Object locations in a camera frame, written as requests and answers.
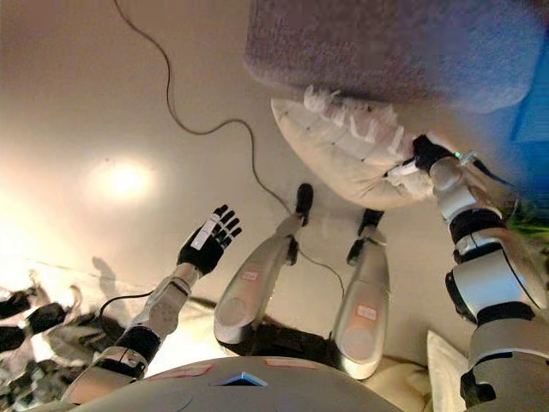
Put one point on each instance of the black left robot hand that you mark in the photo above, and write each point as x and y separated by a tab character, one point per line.
206	249

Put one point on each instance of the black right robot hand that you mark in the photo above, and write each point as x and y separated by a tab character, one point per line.
426	150

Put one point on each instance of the white fringed pillow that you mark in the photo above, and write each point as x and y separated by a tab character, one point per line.
343	163

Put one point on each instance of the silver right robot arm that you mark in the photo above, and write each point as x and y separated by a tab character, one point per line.
484	279

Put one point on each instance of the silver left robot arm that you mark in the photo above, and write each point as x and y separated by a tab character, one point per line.
158	309

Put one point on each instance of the grey fabric armchair sofa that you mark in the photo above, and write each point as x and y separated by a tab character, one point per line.
386	47

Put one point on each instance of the silver left robot leg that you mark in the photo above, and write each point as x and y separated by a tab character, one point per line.
253	283

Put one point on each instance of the silver robot leg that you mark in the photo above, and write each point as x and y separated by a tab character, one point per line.
253	283
362	309

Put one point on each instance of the green leafy plant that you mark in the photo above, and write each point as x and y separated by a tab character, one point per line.
529	223

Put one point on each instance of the grey robot torso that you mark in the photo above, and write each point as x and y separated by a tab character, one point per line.
231	392

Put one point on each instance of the silver right robot leg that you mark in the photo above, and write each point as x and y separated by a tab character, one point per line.
362	309

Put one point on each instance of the black and white fabric pile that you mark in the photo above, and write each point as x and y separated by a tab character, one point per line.
38	322

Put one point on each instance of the white square cushion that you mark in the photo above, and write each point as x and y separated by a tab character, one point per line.
446	373

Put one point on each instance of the cream blanket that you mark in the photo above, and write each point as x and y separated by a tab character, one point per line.
403	386

